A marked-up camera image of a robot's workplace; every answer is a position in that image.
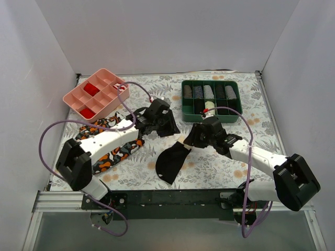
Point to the pink compartment tray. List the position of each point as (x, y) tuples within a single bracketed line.
[(97, 96)]

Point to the red white rolled garment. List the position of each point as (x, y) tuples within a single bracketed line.
[(120, 87)]

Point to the cream rolled socks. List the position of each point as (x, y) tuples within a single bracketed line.
[(210, 105)]

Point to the grey brown rolled socks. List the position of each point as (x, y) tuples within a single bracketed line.
[(187, 91)]

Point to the blue striped rolled socks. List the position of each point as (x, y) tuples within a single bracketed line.
[(198, 92)]

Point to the orange camouflage patterned garment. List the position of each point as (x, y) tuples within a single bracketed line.
[(115, 156)]

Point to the floral fern table mat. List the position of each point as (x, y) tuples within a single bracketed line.
[(202, 169)]

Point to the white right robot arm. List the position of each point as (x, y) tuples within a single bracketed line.
[(292, 182)]

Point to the red rolled garment front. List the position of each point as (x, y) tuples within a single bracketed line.
[(87, 113)]

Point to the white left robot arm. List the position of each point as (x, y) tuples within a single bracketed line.
[(76, 160)]

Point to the black rolled socks front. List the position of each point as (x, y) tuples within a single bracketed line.
[(199, 106)]

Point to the green compartment tray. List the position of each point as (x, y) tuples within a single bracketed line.
[(225, 115)]

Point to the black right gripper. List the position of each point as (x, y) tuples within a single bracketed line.
[(198, 137)]

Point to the white patterned rolled socks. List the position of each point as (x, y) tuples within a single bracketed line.
[(230, 93)]

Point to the black rolled socks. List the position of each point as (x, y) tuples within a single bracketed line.
[(220, 92), (199, 106)]

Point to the black rolled socks back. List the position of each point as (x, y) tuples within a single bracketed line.
[(220, 92)]

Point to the black underwear beige waistband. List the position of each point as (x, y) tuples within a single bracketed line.
[(170, 161)]

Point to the red rolled garment back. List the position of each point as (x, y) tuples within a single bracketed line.
[(91, 89)]

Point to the aluminium frame rail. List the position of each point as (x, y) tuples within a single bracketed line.
[(65, 221)]

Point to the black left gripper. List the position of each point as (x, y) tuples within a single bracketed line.
[(164, 123)]

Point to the grey white rolled socks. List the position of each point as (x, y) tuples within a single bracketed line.
[(208, 92)]

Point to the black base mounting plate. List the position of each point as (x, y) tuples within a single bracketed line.
[(174, 204)]

